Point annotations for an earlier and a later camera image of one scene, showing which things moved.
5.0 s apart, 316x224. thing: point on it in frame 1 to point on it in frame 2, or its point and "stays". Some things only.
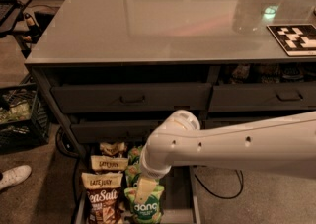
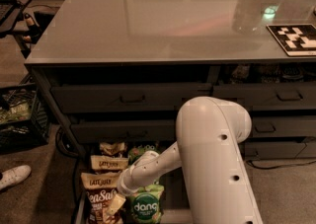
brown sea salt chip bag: (103, 194) stays
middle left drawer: (113, 131) stays
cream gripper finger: (145, 186) to (116, 203)
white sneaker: (14, 175) stays
